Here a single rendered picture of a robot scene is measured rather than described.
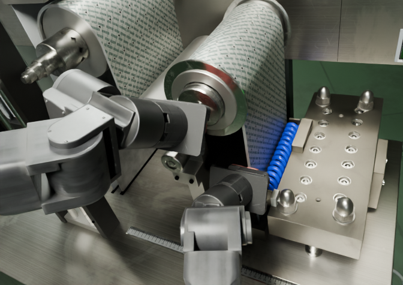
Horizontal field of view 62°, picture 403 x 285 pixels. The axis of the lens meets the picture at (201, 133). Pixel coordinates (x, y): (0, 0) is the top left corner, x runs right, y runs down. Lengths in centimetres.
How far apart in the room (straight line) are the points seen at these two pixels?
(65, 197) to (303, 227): 42
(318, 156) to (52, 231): 67
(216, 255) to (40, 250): 62
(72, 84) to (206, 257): 24
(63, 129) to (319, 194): 49
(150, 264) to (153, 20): 52
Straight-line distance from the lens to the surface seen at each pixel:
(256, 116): 60
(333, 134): 79
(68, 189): 33
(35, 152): 31
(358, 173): 72
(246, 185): 54
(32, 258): 94
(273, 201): 64
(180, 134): 42
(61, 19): 65
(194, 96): 51
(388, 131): 242
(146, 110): 36
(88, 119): 32
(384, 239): 79
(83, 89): 39
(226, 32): 60
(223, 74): 49
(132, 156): 94
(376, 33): 79
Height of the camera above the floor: 155
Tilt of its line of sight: 39 degrees down
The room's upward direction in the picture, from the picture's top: 14 degrees counter-clockwise
